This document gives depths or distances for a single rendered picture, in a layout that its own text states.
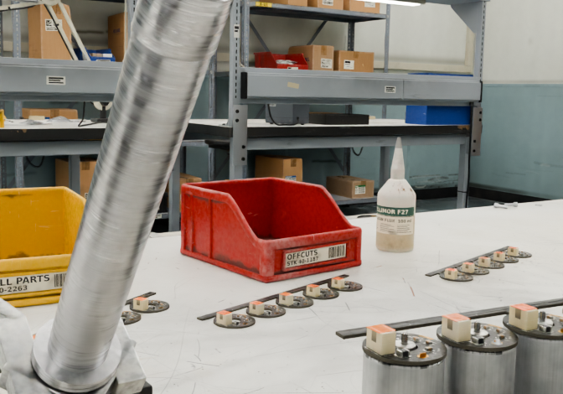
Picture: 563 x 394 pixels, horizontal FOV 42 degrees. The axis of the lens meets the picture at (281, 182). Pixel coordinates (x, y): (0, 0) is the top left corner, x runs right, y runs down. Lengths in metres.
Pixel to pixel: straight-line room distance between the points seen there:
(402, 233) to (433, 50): 5.73
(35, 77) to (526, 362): 2.33
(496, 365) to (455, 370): 0.01
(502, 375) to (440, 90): 3.20
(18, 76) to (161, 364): 2.16
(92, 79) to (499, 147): 4.48
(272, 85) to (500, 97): 3.82
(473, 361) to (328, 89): 2.80
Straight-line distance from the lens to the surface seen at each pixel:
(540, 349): 0.25
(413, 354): 0.22
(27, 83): 2.51
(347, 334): 0.23
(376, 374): 0.22
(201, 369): 0.37
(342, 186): 5.37
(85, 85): 2.56
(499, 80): 6.48
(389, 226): 0.64
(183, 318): 0.45
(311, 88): 2.96
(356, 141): 3.20
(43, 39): 4.27
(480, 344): 0.23
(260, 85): 2.83
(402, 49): 6.11
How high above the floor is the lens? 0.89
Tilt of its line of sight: 7 degrees down
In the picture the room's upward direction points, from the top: 1 degrees clockwise
